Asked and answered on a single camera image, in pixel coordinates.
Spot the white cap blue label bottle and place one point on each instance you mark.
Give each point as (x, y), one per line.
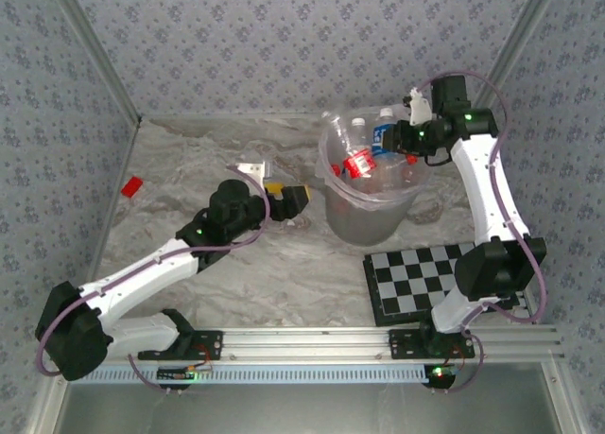
(378, 141)

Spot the white cap ribbed water bottle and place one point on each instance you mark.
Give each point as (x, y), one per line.
(358, 121)

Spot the short bottle red label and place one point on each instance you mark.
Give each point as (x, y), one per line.
(359, 164)

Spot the translucent grey bin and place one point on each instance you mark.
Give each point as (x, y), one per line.
(364, 221)

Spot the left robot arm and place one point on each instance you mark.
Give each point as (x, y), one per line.
(142, 275)

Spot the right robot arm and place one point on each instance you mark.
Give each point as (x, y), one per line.
(482, 188)

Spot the red block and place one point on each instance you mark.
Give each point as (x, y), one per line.
(132, 186)

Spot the black white checkerboard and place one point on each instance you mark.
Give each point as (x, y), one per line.
(406, 282)

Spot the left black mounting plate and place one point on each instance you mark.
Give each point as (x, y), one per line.
(210, 344)

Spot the black mounting plate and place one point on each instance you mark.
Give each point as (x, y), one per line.
(210, 344)
(404, 344)

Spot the left circuit board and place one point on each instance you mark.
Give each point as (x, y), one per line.
(175, 374)

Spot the circuit board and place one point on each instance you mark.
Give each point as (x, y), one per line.
(175, 374)
(439, 377)

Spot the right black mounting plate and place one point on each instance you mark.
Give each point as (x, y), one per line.
(404, 344)

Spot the grey metal panel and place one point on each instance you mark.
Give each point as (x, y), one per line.
(307, 410)

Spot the right circuit board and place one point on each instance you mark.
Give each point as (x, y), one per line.
(439, 377)

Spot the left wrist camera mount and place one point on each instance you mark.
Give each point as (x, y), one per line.
(251, 170)

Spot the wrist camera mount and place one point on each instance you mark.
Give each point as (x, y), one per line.
(418, 108)
(251, 170)

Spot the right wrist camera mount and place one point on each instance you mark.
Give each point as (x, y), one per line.
(418, 108)

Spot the right aluminium frame post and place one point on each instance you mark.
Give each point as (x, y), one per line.
(523, 27)

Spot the aluminium frame post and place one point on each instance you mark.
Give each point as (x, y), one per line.
(523, 27)
(98, 51)

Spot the left aluminium side rail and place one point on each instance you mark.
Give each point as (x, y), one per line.
(124, 162)

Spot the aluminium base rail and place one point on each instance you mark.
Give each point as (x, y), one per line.
(307, 344)

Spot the left aluminium frame post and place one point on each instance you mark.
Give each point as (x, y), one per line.
(98, 51)

